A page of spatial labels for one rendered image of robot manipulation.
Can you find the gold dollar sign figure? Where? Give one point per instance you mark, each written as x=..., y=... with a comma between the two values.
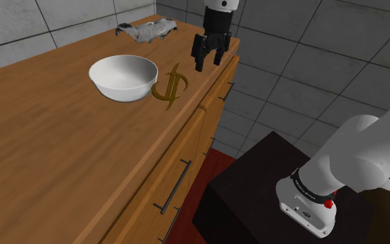
x=172, y=86

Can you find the white bowl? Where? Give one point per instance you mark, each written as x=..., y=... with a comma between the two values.
x=123, y=76

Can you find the white and grey crumpled object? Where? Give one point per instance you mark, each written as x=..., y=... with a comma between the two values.
x=147, y=30

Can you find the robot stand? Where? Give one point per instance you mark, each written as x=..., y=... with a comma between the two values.
x=248, y=189

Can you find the wooden chest of drawers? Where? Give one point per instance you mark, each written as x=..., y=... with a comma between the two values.
x=46, y=135

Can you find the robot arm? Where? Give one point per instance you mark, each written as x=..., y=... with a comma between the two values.
x=360, y=152

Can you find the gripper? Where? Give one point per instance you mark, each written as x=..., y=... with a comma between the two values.
x=217, y=23

